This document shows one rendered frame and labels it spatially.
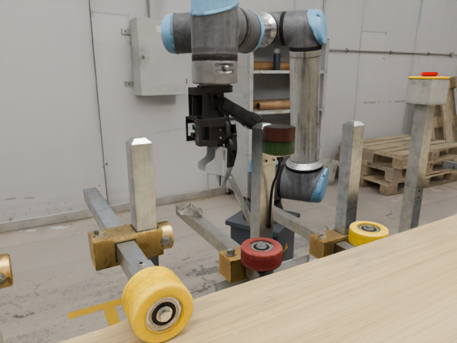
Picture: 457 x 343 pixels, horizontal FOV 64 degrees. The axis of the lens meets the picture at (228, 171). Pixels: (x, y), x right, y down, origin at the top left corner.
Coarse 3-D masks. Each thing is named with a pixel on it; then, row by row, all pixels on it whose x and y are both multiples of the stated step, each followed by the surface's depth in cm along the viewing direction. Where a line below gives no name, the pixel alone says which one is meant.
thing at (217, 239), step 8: (176, 208) 106; (184, 216) 101; (192, 216) 97; (200, 216) 97; (192, 224) 96; (200, 224) 92; (208, 224) 92; (200, 232) 92; (208, 232) 88; (216, 232) 88; (208, 240) 89; (216, 240) 85; (224, 240) 83; (232, 240) 83; (216, 248) 85; (224, 248) 81; (248, 272) 73; (256, 272) 70; (264, 272) 70; (272, 272) 71
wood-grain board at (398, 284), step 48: (384, 240) 74; (432, 240) 74; (240, 288) 58; (288, 288) 58; (336, 288) 58; (384, 288) 58; (432, 288) 58; (96, 336) 47; (192, 336) 47; (240, 336) 47; (288, 336) 47; (336, 336) 47; (384, 336) 47; (432, 336) 47
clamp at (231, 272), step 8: (240, 248) 77; (224, 256) 74; (240, 256) 74; (224, 264) 74; (232, 264) 72; (240, 264) 73; (224, 272) 75; (232, 272) 73; (240, 272) 74; (232, 280) 73
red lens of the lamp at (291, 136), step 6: (264, 126) 69; (264, 132) 67; (270, 132) 65; (276, 132) 65; (282, 132) 65; (288, 132) 65; (294, 132) 67; (264, 138) 67; (270, 138) 66; (276, 138) 65; (282, 138) 65; (288, 138) 65; (294, 138) 67
